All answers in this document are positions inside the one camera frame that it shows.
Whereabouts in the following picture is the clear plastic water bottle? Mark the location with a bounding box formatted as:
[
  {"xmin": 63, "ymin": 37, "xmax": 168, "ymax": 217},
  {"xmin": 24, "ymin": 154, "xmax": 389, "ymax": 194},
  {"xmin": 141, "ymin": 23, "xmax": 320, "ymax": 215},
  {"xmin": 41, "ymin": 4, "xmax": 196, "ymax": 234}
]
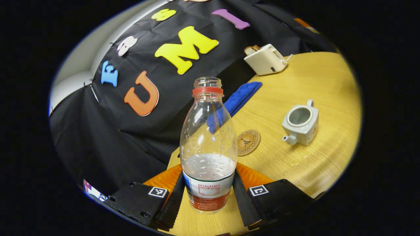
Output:
[{"xmin": 179, "ymin": 77, "xmax": 238, "ymax": 214}]

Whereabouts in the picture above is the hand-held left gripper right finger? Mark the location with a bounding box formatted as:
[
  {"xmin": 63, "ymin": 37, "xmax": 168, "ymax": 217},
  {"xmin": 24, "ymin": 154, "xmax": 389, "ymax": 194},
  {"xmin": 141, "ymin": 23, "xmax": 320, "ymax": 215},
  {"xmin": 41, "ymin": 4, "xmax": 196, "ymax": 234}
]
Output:
[{"xmin": 232, "ymin": 162, "xmax": 315, "ymax": 230}]

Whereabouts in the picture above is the round wooden coaster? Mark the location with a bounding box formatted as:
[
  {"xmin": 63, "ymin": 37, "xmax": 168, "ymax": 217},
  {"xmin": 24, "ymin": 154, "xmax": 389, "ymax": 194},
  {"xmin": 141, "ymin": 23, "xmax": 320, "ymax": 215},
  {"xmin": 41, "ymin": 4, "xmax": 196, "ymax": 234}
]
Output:
[{"xmin": 237, "ymin": 129, "xmax": 261, "ymax": 156}]

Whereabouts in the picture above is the black backdrop cloth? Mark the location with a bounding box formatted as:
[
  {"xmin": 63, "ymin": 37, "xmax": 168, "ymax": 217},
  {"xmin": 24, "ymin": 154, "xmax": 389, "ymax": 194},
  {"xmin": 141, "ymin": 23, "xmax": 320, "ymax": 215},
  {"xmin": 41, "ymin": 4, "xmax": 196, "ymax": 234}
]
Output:
[{"xmin": 49, "ymin": 0, "xmax": 338, "ymax": 197}]

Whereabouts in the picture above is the blue folded towel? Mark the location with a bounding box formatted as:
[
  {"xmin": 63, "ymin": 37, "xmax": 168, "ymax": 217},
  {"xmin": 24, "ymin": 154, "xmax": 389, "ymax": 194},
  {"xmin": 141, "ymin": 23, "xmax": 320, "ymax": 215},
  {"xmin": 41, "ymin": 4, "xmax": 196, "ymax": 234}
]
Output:
[{"xmin": 207, "ymin": 82, "xmax": 263, "ymax": 133}]

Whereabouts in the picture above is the white toaster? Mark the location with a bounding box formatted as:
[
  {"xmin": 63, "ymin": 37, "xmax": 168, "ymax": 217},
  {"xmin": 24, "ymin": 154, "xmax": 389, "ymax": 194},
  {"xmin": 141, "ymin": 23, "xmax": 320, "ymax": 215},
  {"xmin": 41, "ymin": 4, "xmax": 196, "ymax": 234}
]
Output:
[{"xmin": 244, "ymin": 44, "xmax": 289, "ymax": 76}]

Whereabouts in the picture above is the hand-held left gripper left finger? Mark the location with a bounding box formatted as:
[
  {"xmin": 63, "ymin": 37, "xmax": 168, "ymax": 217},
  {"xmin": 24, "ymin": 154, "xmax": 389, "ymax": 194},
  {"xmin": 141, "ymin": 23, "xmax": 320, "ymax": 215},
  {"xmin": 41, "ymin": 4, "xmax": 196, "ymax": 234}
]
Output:
[{"xmin": 104, "ymin": 164, "xmax": 186, "ymax": 230}]

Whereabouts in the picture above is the white ceramic teacup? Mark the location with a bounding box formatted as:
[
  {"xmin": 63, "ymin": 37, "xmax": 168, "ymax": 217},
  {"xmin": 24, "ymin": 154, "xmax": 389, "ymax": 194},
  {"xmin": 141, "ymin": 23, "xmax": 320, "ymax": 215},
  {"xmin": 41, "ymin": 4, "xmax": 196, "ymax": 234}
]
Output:
[{"xmin": 282, "ymin": 99, "xmax": 319, "ymax": 146}]

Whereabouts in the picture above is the computer monitor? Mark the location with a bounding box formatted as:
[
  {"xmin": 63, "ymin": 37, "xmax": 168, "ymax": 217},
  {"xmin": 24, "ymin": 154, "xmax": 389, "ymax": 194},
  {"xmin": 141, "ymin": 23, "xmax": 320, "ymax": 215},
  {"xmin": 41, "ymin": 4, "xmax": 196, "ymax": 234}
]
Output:
[{"xmin": 83, "ymin": 179, "xmax": 108, "ymax": 202}]

